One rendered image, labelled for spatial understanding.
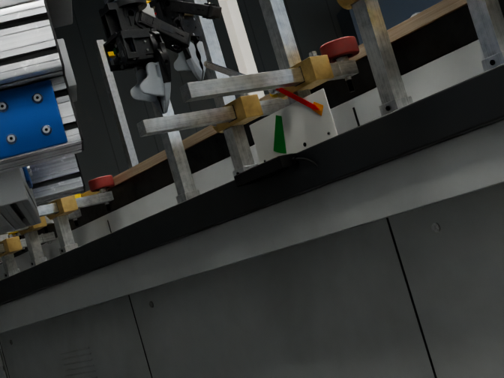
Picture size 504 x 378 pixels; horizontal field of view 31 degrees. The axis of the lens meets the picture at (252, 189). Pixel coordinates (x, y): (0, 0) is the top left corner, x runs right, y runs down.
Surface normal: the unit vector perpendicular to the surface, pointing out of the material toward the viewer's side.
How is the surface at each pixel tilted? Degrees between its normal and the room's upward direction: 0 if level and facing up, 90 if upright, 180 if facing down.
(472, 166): 90
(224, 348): 90
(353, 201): 90
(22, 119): 90
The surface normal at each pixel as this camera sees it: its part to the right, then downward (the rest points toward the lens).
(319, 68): 0.56, -0.23
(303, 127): -0.77, 0.18
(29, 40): 0.18, -0.13
